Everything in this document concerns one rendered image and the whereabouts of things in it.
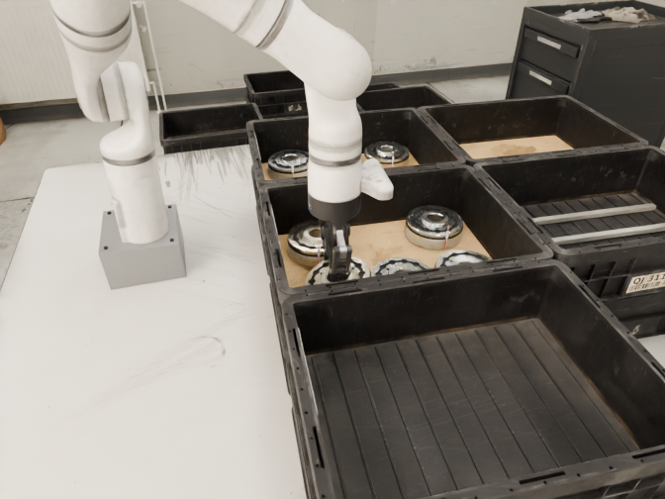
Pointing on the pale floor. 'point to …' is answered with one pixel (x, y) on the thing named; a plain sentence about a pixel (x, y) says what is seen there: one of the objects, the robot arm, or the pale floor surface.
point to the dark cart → (596, 63)
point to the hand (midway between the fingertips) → (333, 268)
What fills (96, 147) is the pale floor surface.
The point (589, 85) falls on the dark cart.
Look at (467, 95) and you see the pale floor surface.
